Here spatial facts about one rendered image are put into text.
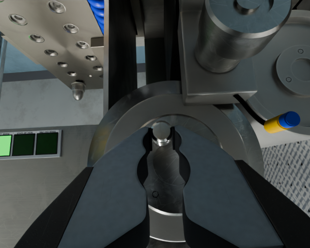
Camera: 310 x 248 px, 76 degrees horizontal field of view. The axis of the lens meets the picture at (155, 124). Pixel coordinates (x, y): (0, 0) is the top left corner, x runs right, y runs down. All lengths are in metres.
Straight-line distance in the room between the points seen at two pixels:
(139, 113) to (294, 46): 0.15
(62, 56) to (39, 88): 2.47
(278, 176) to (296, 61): 0.21
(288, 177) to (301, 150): 0.05
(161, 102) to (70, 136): 0.41
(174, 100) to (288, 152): 0.23
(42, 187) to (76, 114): 2.04
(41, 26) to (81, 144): 0.28
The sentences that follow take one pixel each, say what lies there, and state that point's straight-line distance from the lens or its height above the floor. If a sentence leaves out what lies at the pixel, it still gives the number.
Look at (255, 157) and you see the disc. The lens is 0.19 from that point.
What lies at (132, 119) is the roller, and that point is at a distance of 0.17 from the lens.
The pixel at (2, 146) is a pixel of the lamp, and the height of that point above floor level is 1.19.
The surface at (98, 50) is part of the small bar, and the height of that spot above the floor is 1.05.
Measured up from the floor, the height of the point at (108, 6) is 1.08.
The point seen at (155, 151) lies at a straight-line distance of 0.15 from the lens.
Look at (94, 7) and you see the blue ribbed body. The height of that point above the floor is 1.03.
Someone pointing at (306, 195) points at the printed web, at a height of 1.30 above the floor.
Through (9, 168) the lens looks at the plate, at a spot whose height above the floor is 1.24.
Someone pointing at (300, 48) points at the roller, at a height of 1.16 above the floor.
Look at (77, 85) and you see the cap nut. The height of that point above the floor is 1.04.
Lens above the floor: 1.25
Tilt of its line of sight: 12 degrees down
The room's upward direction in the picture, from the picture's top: 177 degrees clockwise
